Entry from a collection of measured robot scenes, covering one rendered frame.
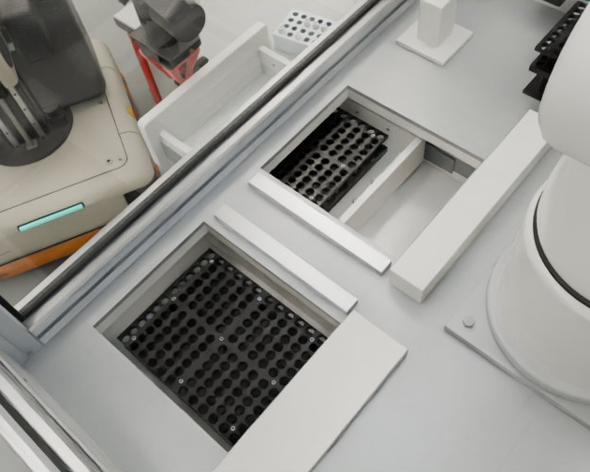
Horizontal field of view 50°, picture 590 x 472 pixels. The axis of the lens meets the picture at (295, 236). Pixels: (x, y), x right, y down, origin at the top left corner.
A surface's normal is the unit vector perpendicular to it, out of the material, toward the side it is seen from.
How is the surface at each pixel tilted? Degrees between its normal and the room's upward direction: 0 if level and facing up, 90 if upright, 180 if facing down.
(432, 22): 90
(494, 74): 0
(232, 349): 0
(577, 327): 90
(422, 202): 0
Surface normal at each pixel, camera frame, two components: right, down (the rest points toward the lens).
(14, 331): 0.75, 0.52
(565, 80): -0.81, 0.27
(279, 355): -0.10, -0.52
